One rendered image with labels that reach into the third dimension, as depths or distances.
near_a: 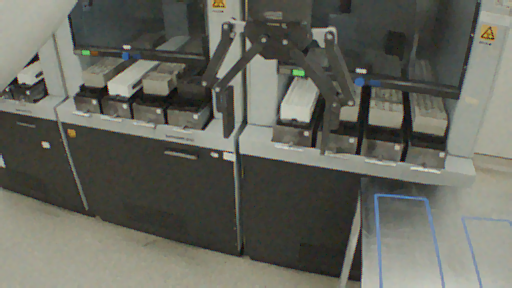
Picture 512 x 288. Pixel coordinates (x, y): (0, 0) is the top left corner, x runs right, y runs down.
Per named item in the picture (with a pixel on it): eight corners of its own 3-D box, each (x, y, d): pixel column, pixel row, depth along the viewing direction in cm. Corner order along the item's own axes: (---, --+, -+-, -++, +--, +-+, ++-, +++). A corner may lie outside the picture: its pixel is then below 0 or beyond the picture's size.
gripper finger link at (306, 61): (284, 32, 47) (292, 26, 47) (337, 100, 50) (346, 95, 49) (276, 42, 44) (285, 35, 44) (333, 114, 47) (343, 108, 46)
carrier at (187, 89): (207, 98, 145) (206, 83, 142) (205, 100, 144) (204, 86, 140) (180, 94, 148) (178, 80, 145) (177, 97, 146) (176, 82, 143)
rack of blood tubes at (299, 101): (297, 85, 159) (297, 72, 155) (321, 89, 156) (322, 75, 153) (280, 121, 135) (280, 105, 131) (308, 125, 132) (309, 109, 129)
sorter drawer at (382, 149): (368, 77, 184) (370, 60, 179) (396, 81, 181) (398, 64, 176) (358, 164, 125) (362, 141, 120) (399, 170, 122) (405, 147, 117)
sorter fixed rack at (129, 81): (146, 68, 175) (144, 56, 172) (164, 70, 173) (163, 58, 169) (109, 97, 151) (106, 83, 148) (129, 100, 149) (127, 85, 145)
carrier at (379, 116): (400, 126, 129) (403, 110, 125) (400, 129, 127) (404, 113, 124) (367, 120, 132) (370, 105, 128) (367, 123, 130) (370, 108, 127)
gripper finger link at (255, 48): (272, 41, 44) (263, 33, 44) (216, 97, 51) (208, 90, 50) (280, 32, 48) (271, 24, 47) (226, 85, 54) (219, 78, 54)
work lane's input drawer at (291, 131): (306, 69, 191) (307, 52, 186) (334, 72, 188) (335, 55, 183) (268, 149, 132) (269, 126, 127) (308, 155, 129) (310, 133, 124)
